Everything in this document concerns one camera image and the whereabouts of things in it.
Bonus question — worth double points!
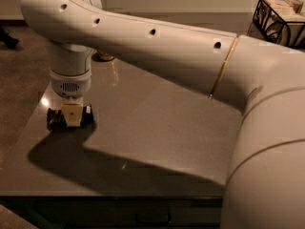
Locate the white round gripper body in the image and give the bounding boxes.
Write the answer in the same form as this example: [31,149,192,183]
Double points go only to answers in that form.
[50,71,92,98]

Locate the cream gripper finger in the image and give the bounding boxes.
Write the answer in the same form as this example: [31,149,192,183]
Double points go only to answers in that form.
[61,97,83,127]

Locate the dark chocolate rxbar wrapper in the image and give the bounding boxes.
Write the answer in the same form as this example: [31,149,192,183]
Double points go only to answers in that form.
[47,105,94,131]

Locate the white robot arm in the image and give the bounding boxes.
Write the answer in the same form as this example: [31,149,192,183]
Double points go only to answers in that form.
[21,0,305,229]

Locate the gold soda can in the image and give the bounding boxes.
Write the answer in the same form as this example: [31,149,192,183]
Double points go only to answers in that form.
[97,51,114,62]

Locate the dark shoe on floor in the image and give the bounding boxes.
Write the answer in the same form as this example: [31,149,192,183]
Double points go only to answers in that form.
[0,27,19,49]

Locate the white paper napkins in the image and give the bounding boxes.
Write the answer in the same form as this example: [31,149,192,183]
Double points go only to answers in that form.
[263,0,305,48]

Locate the black wire napkin holder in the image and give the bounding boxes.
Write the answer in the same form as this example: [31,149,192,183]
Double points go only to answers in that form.
[252,0,305,50]

